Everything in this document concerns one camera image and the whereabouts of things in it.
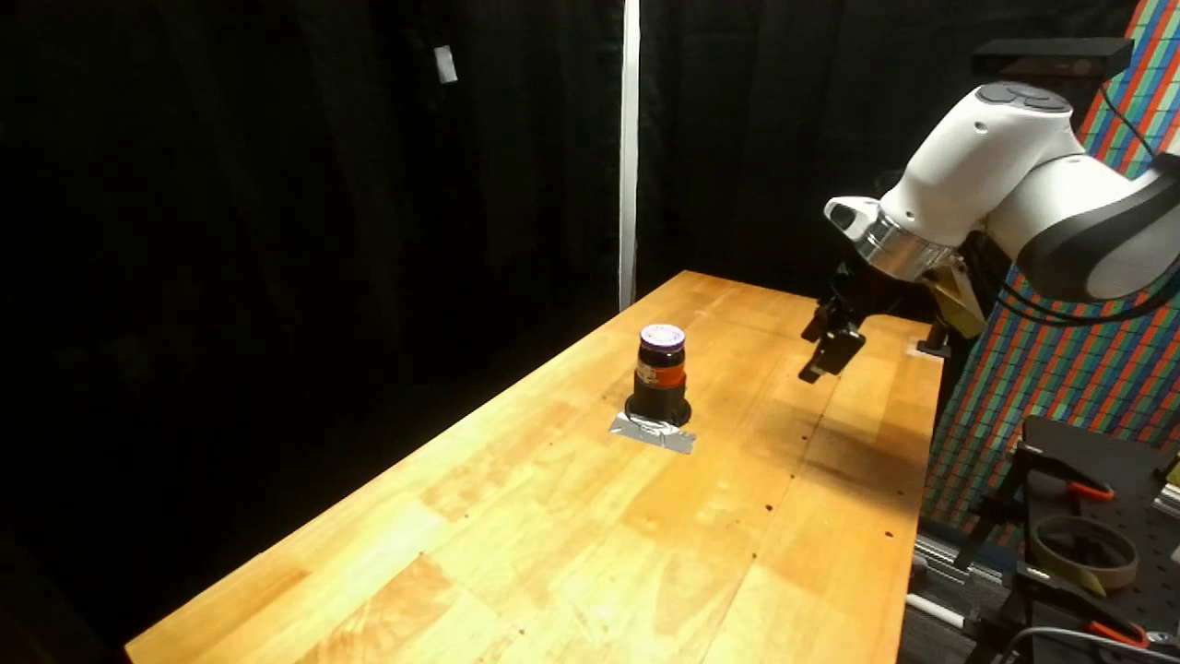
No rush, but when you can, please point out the black perforated board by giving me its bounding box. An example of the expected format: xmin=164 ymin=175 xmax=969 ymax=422
xmin=979 ymin=415 xmax=1180 ymax=646

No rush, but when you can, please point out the colourful striped cloth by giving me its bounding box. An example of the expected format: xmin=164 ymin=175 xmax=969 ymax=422
xmin=920 ymin=0 xmax=1180 ymax=536

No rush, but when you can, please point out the orange handled black clamp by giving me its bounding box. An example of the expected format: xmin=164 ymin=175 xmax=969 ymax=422
xmin=1015 ymin=442 xmax=1121 ymax=508

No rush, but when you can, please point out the black cable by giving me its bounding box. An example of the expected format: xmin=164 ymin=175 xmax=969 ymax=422
xmin=979 ymin=621 xmax=1180 ymax=664

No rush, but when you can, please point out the small white tag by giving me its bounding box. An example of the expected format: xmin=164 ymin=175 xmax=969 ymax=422
xmin=427 ymin=42 xmax=464 ymax=89

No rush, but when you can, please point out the brown cup with purple end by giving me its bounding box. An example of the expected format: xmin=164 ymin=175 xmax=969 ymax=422
xmin=622 ymin=320 xmax=694 ymax=431

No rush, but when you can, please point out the silver aluminium rail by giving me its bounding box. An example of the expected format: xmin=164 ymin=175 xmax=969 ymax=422
xmin=904 ymin=536 xmax=990 ymax=635

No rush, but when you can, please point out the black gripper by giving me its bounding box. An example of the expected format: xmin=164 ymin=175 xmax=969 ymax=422
xmin=796 ymin=252 xmax=940 ymax=388

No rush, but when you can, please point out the vertical silver metal pole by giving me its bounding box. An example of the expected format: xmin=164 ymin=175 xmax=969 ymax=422
xmin=613 ymin=0 xmax=644 ymax=315

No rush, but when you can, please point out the beige masking tape roll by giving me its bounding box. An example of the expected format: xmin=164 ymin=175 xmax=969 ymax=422
xmin=1023 ymin=512 xmax=1145 ymax=597

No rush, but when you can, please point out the large silver duct tape piece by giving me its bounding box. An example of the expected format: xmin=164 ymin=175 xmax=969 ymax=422
xmin=609 ymin=410 xmax=700 ymax=456

